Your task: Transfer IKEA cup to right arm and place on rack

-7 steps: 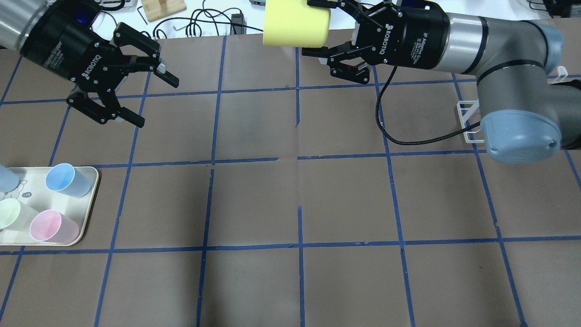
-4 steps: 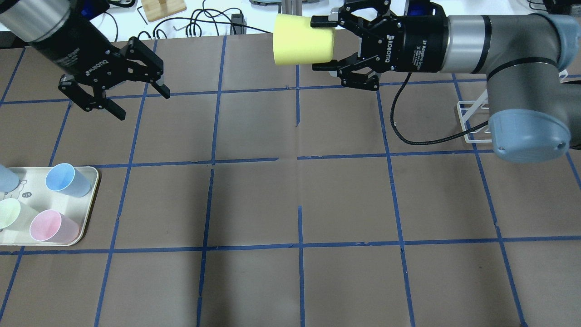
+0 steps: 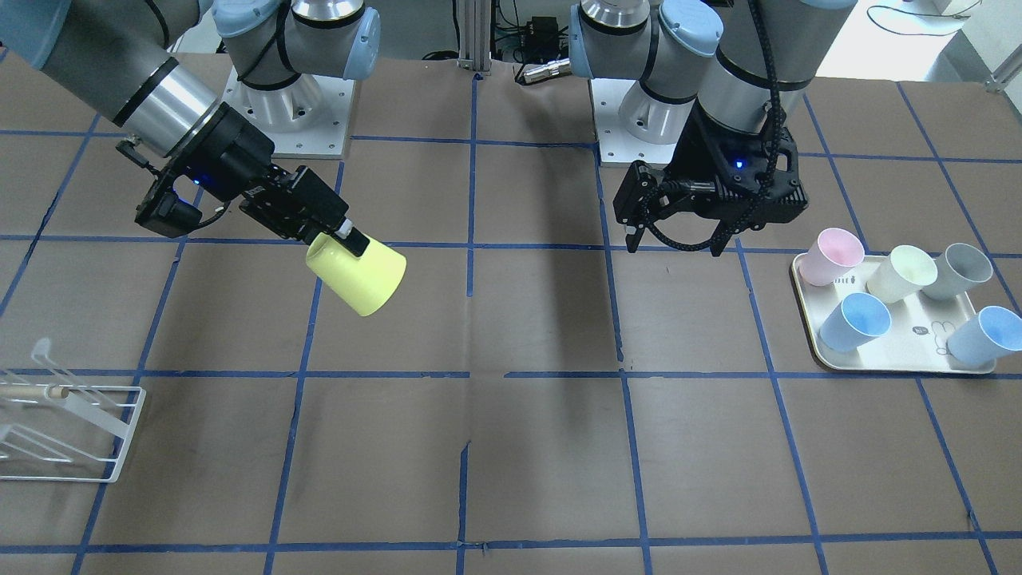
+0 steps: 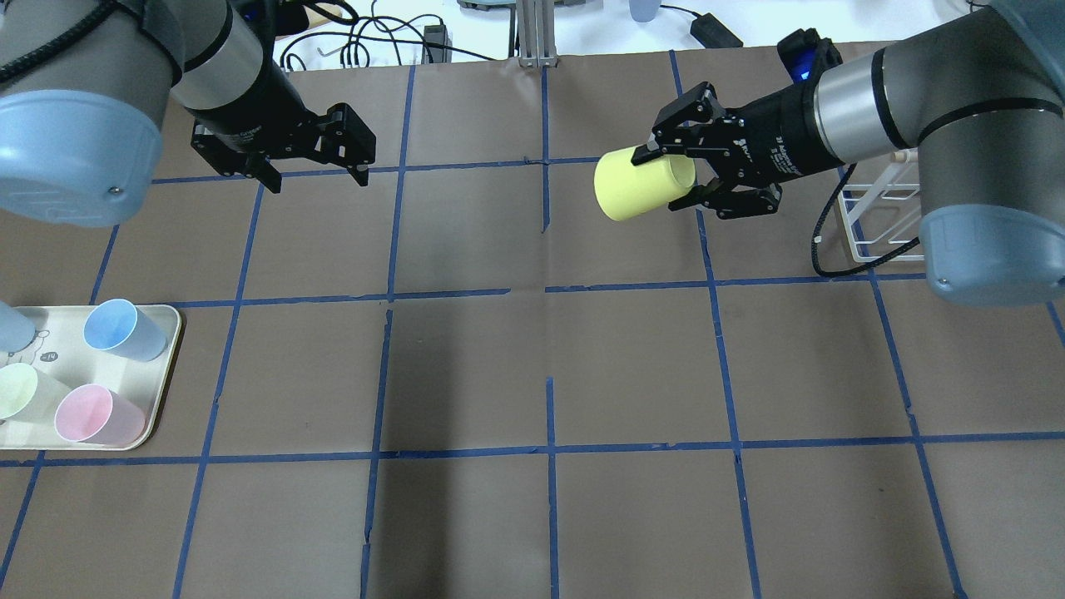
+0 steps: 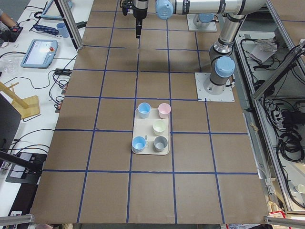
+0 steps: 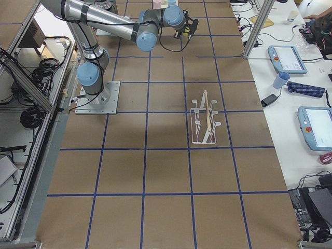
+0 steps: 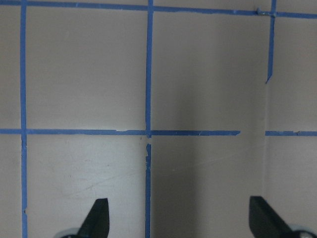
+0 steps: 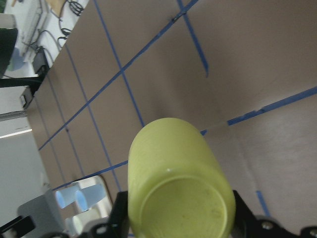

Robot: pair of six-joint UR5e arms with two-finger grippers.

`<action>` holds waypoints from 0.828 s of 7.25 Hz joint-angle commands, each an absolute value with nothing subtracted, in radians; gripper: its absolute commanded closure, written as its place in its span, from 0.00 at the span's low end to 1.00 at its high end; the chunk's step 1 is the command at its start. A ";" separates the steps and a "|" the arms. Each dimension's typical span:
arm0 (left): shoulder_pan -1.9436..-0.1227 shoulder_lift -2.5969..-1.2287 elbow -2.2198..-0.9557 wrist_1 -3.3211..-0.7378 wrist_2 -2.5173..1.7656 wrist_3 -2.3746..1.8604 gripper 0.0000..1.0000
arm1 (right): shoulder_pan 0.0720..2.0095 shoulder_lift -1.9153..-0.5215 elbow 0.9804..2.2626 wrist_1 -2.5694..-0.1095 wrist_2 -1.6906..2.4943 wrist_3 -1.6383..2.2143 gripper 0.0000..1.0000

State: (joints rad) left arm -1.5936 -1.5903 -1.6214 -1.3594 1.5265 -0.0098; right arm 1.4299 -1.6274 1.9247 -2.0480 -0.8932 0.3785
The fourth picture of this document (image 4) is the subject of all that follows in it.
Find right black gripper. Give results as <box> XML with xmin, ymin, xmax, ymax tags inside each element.
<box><xmin>630</xmin><ymin>81</ymin><xmax>820</xmax><ymax>220</ymax></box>

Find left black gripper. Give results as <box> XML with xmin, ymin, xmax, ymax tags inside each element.
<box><xmin>190</xmin><ymin>79</ymin><xmax>377</xmax><ymax>194</ymax></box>

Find yellow plastic cup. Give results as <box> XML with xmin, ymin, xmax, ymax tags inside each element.
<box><xmin>593</xmin><ymin>147</ymin><xmax>697</xmax><ymax>221</ymax></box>

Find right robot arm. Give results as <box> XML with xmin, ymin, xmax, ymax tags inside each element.
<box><xmin>596</xmin><ymin>1</ymin><xmax>1064</xmax><ymax>306</ymax></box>

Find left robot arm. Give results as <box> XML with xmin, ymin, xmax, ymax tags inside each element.
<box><xmin>1</xmin><ymin>1</ymin><xmax>377</xmax><ymax>227</ymax></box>

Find blue cup on desk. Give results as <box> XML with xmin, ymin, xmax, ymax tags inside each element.
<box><xmin>628</xmin><ymin>0</ymin><xmax>661</xmax><ymax>23</ymax></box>

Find blue plastic cup near pink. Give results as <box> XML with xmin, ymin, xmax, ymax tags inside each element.
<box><xmin>82</xmin><ymin>300</ymin><xmax>167</xmax><ymax>363</ymax></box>

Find light blue plastic cup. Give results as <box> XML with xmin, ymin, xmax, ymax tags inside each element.
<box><xmin>0</xmin><ymin>302</ymin><xmax>37</xmax><ymax>353</ymax></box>

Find cream plastic cup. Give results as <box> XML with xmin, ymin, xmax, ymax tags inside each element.
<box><xmin>1</xmin><ymin>363</ymin><xmax>72</xmax><ymax>424</ymax></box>

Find black power adapter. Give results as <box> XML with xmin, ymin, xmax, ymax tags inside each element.
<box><xmin>689</xmin><ymin>12</ymin><xmax>746</xmax><ymax>49</ymax></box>

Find white plastic tray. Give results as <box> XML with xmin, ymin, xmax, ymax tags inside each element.
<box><xmin>1</xmin><ymin>304</ymin><xmax>184</xmax><ymax>451</ymax></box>

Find black coiled cables on desk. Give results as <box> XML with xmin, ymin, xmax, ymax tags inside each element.
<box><xmin>279</xmin><ymin>0</ymin><xmax>499</xmax><ymax>74</ymax></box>

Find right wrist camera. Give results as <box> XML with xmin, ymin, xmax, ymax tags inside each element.
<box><xmin>775</xmin><ymin>27</ymin><xmax>843</xmax><ymax>83</ymax></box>

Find aluminium frame post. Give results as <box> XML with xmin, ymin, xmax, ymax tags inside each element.
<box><xmin>517</xmin><ymin>0</ymin><xmax>558</xmax><ymax>68</ymax></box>

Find white wire cup rack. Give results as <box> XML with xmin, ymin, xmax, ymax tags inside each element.
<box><xmin>835</xmin><ymin>149</ymin><xmax>922</xmax><ymax>265</ymax></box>

